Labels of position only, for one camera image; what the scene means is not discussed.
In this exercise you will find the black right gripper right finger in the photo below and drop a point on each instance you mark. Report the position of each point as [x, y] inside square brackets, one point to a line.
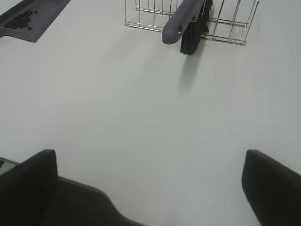
[272, 190]

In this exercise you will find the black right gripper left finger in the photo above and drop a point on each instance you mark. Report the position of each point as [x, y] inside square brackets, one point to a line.
[27, 190]

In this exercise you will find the pile of coffee beans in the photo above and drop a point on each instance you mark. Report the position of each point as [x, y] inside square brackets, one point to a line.
[21, 20]

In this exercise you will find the purple plastic dustpan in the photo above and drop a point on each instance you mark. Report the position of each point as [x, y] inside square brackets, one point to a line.
[48, 10]

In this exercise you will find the purple brush black bristles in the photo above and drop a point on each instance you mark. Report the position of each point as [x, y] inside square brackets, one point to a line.
[187, 24]

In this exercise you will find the metal wire rack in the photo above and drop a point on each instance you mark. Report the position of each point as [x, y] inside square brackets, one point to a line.
[229, 20]

